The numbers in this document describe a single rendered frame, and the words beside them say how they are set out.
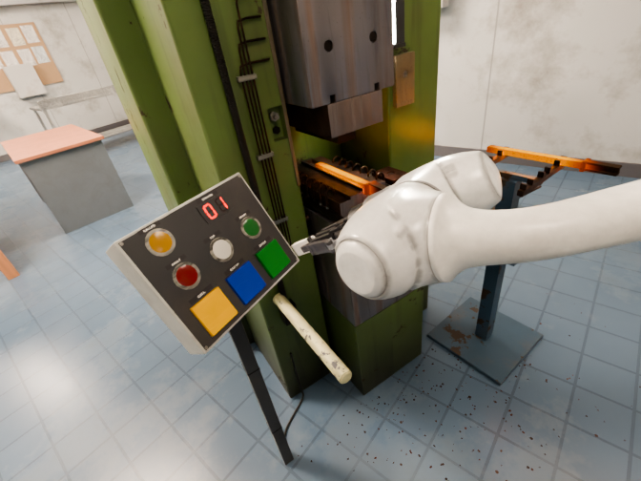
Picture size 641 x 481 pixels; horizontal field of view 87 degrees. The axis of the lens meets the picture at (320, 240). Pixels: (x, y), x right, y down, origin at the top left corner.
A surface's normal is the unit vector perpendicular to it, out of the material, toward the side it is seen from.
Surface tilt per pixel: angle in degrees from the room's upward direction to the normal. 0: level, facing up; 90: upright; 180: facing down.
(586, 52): 90
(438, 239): 63
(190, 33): 90
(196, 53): 90
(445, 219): 43
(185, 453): 0
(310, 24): 90
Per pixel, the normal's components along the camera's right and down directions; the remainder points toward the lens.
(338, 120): 0.54, 0.39
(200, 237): 0.66, -0.25
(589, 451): -0.14, -0.83
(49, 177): 0.70, 0.30
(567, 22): -0.63, 0.50
